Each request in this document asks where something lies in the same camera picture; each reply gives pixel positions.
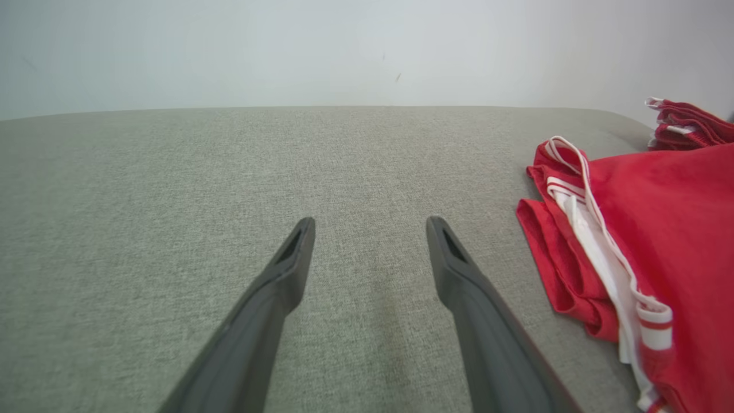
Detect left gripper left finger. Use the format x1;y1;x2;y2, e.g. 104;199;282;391
157;216;317;413

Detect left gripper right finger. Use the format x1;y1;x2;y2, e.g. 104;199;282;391
425;215;584;413

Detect red basketball jersey number 23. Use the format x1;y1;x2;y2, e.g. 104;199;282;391
516;136;734;413

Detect red shorts with white stripe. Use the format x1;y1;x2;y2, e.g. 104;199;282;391
645;96;734;151

